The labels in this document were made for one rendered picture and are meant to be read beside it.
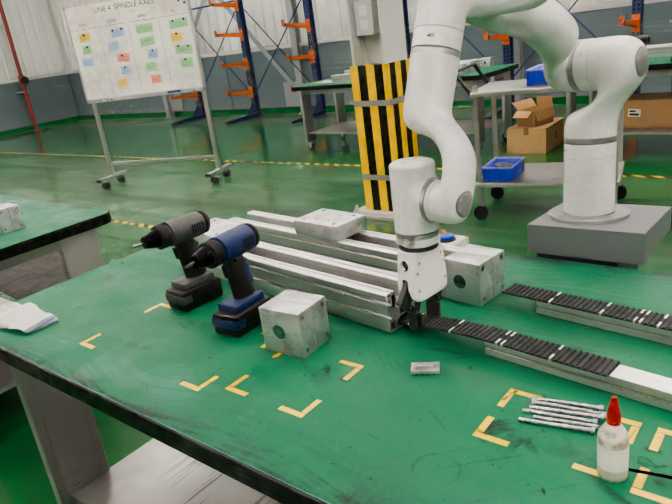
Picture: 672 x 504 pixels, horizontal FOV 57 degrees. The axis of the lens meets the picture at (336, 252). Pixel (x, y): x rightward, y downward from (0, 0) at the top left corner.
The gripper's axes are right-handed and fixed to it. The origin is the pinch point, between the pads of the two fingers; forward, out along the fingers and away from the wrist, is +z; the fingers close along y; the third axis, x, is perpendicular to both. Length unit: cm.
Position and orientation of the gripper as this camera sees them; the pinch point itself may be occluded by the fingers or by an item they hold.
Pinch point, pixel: (424, 316)
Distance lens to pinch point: 124.7
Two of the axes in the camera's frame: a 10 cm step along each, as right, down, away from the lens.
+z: 1.3, 9.3, 3.4
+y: 7.0, -3.2, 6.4
